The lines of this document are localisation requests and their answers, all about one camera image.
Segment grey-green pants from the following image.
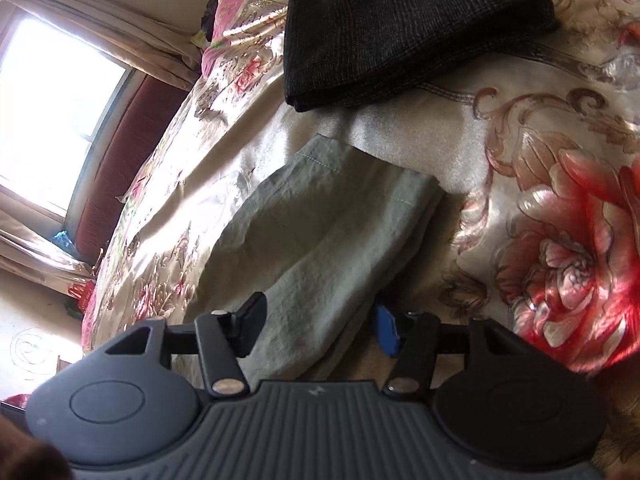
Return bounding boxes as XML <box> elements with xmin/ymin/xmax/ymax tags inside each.
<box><xmin>187</xmin><ymin>132</ymin><xmax>447</xmax><ymax>384</ymax></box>

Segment window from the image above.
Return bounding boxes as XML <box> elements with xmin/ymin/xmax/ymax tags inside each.
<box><xmin>0</xmin><ymin>14</ymin><xmax>137</xmax><ymax>212</ymax></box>

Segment pink floral pillow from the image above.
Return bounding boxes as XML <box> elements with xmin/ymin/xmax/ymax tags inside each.
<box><xmin>200</xmin><ymin>0</ymin><xmax>341</xmax><ymax>86</ymax></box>

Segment dark red sofa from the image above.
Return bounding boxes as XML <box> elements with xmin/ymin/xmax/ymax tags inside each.
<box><xmin>74</xmin><ymin>74</ymin><xmax>195</xmax><ymax>267</ymax></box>

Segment red bag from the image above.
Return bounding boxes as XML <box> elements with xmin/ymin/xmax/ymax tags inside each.
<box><xmin>67</xmin><ymin>280</ymin><xmax>99</xmax><ymax>312</ymax></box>

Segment blue plastic bag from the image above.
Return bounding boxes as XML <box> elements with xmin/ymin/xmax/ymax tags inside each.
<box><xmin>52</xmin><ymin>230</ymin><xmax>77</xmax><ymax>255</ymax></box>

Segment beige floral curtain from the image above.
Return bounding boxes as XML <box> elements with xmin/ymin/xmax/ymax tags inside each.
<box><xmin>0</xmin><ymin>209</ymin><xmax>97</xmax><ymax>282</ymax></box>
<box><xmin>7</xmin><ymin>0</ymin><xmax>203</xmax><ymax>92</ymax></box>

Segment black knitted cloth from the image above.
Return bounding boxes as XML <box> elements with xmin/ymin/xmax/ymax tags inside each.
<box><xmin>282</xmin><ymin>0</ymin><xmax>562</xmax><ymax>114</ymax></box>

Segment black bag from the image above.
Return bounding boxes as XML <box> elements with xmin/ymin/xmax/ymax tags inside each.
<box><xmin>200</xmin><ymin>0</ymin><xmax>224</xmax><ymax>32</ymax></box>

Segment floral satin bedspread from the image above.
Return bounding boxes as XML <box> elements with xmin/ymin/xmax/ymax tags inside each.
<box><xmin>80</xmin><ymin>0</ymin><xmax>640</xmax><ymax>477</ymax></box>

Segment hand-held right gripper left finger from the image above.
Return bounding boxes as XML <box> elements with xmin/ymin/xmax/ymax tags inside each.
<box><xmin>105</xmin><ymin>291</ymin><xmax>268</xmax><ymax>398</ymax></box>

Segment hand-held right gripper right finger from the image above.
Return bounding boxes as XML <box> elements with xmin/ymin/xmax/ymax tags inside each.
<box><xmin>375</xmin><ymin>305</ymin><xmax>532</xmax><ymax>402</ymax></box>

